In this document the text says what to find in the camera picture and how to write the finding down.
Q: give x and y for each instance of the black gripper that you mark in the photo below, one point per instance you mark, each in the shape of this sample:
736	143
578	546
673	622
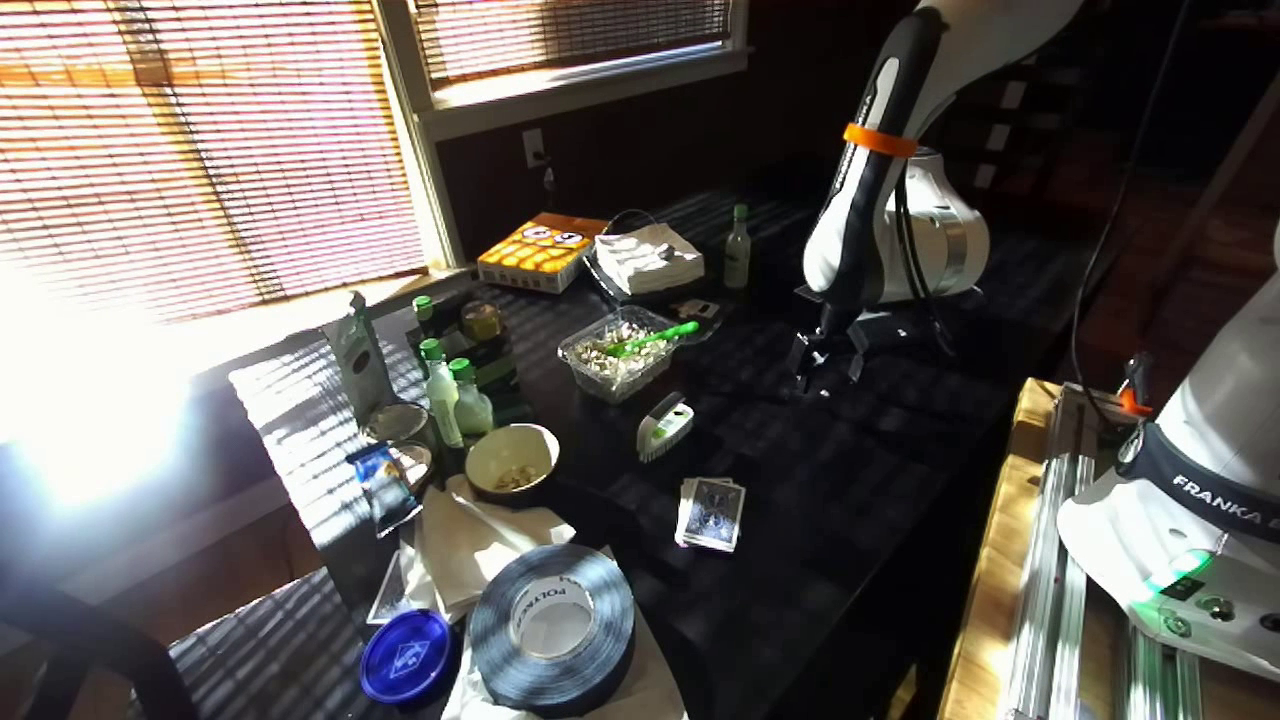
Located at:
835	332

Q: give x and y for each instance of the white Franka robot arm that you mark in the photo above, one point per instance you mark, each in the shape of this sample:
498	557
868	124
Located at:
835	255

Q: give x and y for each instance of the white round bowl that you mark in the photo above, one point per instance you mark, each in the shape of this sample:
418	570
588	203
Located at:
509	463

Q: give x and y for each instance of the small clear bottle green cap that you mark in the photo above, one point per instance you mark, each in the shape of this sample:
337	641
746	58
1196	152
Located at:
736	255

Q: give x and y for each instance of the bright green plastic tool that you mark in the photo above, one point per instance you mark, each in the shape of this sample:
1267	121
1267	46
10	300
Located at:
652	338

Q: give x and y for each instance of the white flat box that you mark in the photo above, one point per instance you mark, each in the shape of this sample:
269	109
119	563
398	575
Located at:
648	259

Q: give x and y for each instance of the clear plastic seed container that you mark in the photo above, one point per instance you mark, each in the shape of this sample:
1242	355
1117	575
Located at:
607	364

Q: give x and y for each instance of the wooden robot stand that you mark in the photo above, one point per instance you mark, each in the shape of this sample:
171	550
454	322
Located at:
985	575

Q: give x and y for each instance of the yellow cardboard box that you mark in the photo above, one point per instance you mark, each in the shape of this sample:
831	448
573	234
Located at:
543	255

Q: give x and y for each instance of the dark green margarita box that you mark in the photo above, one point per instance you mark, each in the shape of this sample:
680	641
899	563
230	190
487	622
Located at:
487	360

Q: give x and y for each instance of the yellow round tin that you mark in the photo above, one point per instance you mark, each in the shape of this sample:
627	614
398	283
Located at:
482	322

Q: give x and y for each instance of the aluminium rails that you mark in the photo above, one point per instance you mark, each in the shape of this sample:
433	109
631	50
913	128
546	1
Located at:
1067	600

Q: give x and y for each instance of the margarita bottle green cap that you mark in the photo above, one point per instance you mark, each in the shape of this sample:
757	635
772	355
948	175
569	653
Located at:
473	406
426	310
442	403

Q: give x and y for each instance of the white paper napkin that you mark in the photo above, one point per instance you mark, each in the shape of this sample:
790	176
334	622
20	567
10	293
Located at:
487	543

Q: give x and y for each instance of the small window blind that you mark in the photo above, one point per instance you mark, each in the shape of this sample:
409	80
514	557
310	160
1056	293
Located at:
573	35

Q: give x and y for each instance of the round foil topped can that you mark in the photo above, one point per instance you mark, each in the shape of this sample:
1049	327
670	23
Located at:
398	426

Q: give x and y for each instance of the grey plate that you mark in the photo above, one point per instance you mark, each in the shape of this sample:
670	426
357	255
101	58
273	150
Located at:
498	653

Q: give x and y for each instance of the blue foil packet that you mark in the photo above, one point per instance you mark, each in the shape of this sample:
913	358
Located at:
380	481

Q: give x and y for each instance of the clear plastic wrapper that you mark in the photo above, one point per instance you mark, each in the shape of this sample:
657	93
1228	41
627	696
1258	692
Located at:
400	585

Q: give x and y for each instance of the blue round plastic lid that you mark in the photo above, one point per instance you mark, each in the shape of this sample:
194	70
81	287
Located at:
406	657

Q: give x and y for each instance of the large window blind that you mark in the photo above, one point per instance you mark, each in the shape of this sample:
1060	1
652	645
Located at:
200	145

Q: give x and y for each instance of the dark curved chair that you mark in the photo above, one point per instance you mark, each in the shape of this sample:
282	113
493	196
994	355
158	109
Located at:
112	641

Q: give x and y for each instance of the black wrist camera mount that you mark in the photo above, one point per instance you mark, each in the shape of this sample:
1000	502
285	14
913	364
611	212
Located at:
905	328

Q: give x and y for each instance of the white wall outlet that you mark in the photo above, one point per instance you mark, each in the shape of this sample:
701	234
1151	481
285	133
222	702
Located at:
532	145

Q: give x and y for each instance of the white window frame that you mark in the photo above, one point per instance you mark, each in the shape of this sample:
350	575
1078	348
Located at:
422	160

